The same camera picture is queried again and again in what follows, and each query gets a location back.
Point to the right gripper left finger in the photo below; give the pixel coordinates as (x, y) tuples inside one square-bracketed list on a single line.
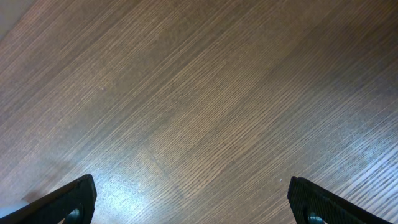
[(72, 203)]

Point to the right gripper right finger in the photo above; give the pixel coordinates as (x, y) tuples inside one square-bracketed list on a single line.
[(311, 203)]

